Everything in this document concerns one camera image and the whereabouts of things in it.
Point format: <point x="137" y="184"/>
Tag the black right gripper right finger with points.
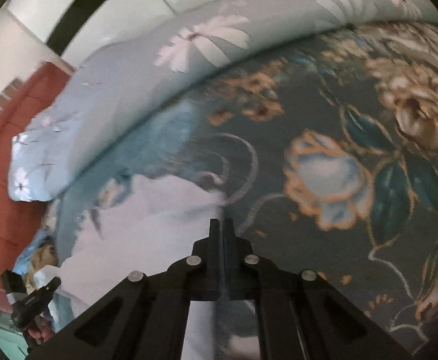
<point x="300" y="315"/>

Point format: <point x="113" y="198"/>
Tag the blue floral duvet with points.
<point x="120" y="84"/>

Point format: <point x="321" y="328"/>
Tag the wall switch panel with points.
<point x="8" y="92"/>

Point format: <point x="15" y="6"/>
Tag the light blue shirt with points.
<point x="21" y="263"/>

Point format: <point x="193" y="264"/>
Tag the tan knitted sweater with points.
<point x="43" y="256"/>

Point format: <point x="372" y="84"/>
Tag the teal floral bed sheet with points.
<point x="328" y="149"/>

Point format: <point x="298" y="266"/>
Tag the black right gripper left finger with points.
<point x="143" y="318"/>

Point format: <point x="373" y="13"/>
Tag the white printed t-shirt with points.
<point x="145" y="226"/>

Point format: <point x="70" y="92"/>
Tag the person's left hand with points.
<point x="41" y="329"/>

